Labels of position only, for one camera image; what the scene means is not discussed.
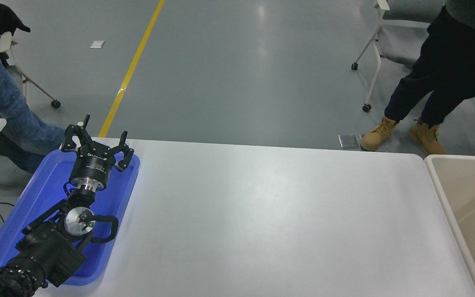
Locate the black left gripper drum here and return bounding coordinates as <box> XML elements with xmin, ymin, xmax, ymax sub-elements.
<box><xmin>69</xmin><ymin>144</ymin><xmax>117</xmax><ymax>186</ymax></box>

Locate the blue plastic tray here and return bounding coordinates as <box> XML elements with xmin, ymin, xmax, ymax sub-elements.
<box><xmin>0</xmin><ymin>148</ymin><xmax>141</xmax><ymax>286</ymax></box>

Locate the person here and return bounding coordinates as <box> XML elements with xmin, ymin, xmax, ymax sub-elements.
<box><xmin>360</xmin><ymin>0</ymin><xmax>475</xmax><ymax>156</ymax></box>
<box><xmin>0</xmin><ymin>0</ymin><xmax>67</xmax><ymax>174</ymax></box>

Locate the black cloth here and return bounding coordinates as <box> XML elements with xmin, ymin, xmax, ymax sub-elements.
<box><xmin>0</xmin><ymin>0</ymin><xmax>31</xmax><ymax>36</ymax></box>

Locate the large pale bin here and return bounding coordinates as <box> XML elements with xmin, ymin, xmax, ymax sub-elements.
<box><xmin>424</xmin><ymin>155</ymin><xmax>475</xmax><ymax>297</ymax></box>

